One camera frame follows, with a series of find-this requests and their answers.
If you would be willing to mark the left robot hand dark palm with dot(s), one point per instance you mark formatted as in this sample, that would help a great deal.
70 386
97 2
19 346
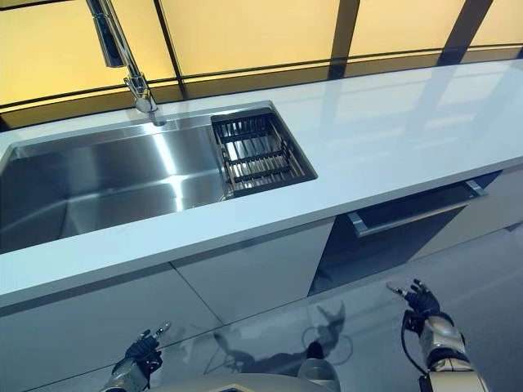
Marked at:
139 351

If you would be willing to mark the right robot hand dark palm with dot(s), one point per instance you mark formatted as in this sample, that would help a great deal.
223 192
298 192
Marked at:
425 304

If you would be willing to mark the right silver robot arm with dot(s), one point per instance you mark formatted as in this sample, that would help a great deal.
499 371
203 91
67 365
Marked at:
441 339

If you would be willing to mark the wide white cabinet door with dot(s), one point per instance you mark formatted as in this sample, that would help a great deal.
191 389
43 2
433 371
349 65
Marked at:
81 326

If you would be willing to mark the robot torso white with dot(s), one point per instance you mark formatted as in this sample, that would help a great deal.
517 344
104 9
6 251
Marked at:
204 384

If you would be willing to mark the grey cabinet door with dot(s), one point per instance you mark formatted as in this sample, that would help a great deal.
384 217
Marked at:
482 220

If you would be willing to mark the narrow white cabinet door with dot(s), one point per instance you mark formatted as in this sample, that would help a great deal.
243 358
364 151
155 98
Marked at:
253 269

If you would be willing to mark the stainless steel sink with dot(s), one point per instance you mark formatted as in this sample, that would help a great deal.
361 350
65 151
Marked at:
102 175

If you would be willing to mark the black sink dish rack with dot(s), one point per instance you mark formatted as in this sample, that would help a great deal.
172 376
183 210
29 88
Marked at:
253 159

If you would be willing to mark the chrome pull-down faucet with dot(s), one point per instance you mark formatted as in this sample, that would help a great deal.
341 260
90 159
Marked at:
141 85

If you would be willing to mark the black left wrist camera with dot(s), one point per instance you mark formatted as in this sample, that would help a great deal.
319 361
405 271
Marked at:
153 361

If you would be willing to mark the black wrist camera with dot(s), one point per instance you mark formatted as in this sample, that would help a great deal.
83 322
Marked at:
410 322
153 361

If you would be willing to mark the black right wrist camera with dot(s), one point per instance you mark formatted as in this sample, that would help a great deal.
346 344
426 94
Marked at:
410 322

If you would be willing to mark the dark window frame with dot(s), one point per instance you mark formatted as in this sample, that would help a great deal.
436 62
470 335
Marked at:
344 32

